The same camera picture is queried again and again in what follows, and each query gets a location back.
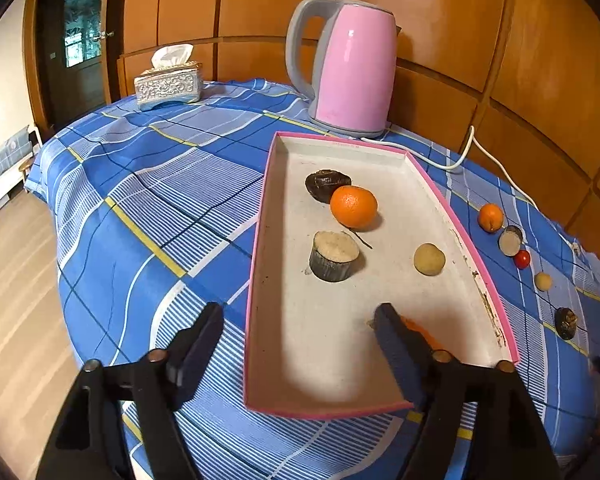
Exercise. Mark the large orange mandarin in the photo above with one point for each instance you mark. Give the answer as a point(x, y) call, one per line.
point(353, 206)

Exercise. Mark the wooden stool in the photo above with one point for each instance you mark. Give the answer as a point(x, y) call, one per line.
point(26, 166)

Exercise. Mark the white tissue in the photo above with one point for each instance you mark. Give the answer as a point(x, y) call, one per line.
point(172, 56)

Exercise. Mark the small orange mandarin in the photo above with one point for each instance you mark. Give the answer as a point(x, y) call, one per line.
point(490, 217)

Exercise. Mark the pink cardboard box tray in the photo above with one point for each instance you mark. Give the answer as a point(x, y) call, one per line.
point(330, 340)

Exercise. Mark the dark door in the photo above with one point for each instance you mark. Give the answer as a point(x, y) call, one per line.
point(80, 85)

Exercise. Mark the carrot piece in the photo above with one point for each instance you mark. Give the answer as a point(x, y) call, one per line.
point(427, 337)

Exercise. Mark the dark water chestnut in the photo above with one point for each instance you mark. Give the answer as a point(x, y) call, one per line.
point(322, 186)
point(565, 322)

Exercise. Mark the pink electric kettle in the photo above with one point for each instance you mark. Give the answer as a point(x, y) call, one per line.
point(350, 70)

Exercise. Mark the tan longan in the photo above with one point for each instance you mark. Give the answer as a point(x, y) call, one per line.
point(429, 259)
point(543, 281)

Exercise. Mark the silver embossed tissue box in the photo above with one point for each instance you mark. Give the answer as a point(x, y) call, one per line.
point(167, 86)

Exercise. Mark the red cherry tomato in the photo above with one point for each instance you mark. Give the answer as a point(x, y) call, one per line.
point(522, 259)

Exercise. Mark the sugarcane piece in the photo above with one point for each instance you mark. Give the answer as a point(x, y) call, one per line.
point(332, 257)
point(510, 242)

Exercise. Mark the blue plaid tablecloth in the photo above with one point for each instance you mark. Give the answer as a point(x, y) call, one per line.
point(145, 200)

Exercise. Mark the wooden wardrobe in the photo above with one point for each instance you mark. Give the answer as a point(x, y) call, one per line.
point(260, 0)

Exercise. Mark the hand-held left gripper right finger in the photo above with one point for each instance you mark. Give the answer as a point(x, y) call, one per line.
point(395, 340)

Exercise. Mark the white power plug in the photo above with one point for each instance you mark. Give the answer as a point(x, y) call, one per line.
point(576, 249)

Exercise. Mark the white bench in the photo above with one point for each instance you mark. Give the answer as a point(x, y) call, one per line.
point(0, 170)

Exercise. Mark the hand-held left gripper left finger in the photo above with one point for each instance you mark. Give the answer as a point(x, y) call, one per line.
point(202, 330)

